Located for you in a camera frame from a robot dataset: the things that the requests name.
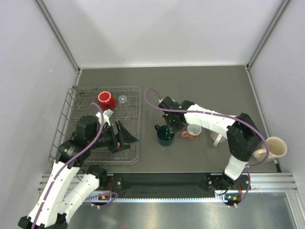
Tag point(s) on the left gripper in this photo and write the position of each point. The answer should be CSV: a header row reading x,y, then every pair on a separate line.
x,y
123,137

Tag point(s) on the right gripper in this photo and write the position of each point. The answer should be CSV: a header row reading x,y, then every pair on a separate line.
x,y
172,129

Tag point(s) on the small pink mug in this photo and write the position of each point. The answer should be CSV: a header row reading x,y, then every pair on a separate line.
x,y
192,131

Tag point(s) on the dark green mug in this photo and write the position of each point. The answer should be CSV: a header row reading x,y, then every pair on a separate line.
x,y
164,136

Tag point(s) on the clear plastic cup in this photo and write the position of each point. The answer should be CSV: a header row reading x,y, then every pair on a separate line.
x,y
122,99

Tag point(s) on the red mug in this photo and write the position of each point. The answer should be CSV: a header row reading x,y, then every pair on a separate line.
x,y
106,100

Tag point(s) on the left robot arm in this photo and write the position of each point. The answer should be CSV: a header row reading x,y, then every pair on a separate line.
x,y
57,205

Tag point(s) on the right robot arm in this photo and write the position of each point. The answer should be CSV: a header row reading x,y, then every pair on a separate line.
x,y
241,134

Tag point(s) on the white mug orange inside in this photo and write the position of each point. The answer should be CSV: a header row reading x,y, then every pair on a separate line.
x,y
217,138

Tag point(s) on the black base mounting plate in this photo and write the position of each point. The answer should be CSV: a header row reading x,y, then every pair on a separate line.
x,y
170,185

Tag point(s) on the beige patterned mug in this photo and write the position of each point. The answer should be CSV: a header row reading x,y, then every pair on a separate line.
x,y
277,149

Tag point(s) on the grey wire dish rack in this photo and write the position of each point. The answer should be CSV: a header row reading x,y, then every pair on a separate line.
x,y
77,104

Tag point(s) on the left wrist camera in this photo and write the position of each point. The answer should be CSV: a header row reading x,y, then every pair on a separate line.
x,y
106,114

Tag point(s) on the aluminium frame rail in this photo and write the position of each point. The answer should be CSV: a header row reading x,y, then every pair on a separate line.
x,y
258,182

